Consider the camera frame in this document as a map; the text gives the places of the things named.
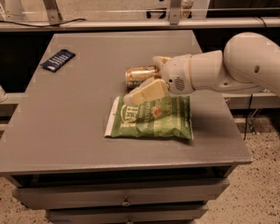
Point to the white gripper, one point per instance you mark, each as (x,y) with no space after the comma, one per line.
(176,73)

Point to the orange soda can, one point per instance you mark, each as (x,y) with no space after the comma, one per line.
(135,76)

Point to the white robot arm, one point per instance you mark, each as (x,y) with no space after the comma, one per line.
(249,63)

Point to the green Kettle chips bag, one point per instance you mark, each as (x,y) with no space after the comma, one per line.
(164,118)

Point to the dark blue snack packet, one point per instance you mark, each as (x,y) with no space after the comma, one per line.
(58,60)

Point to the grey lower drawer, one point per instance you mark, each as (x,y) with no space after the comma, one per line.
(132,214)

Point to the grey drawer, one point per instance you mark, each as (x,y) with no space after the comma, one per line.
(122,194)
(132,214)

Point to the grey upper drawer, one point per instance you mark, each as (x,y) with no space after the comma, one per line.
(122,194)

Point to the centre metal post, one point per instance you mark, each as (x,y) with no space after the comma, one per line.
(174,12)

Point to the left metal post bracket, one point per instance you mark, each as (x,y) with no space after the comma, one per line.
(53,12)

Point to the grey metal rail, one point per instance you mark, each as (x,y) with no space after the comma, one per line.
(83,25)

